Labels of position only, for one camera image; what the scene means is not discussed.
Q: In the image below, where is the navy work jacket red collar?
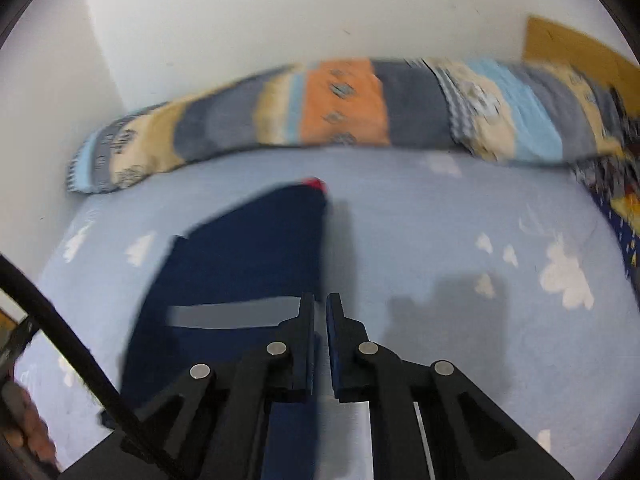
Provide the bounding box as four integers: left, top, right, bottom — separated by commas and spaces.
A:
120, 179, 328, 479

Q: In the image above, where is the light blue cloud bed sheet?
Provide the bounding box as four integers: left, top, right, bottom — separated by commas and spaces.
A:
39, 148, 639, 479

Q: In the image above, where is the long patchwork bolster pillow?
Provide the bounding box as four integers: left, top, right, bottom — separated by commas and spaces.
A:
66, 58, 622, 194

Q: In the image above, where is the navy yellow star pillow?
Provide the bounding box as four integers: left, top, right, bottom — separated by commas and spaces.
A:
591, 190, 639, 286

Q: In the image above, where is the grey patterned crumpled garment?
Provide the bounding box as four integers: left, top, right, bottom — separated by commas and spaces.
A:
573, 87, 639, 202

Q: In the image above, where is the wooden headboard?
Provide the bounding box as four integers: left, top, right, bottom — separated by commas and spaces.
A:
523, 15, 639, 94

